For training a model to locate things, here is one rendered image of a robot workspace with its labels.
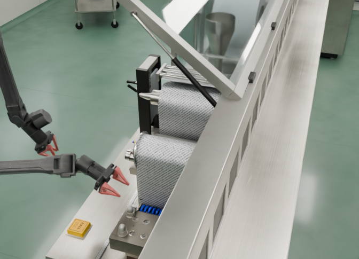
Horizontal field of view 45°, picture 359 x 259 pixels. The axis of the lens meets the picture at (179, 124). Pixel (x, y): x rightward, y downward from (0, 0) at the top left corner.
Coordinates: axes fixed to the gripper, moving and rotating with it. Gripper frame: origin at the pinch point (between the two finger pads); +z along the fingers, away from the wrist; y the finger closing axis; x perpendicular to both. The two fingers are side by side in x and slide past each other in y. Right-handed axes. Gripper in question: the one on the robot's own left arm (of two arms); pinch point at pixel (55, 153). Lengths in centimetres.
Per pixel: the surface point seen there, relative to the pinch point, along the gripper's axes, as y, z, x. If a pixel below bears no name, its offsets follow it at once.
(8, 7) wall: 443, -2, 168
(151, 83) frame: 7, -5, -54
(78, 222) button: -31.6, 16.9, -4.9
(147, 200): -34, 19, -36
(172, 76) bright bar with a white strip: -7, -9, -66
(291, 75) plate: -7, 16, -107
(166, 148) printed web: -34, 2, -56
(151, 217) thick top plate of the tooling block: -41, 23, -36
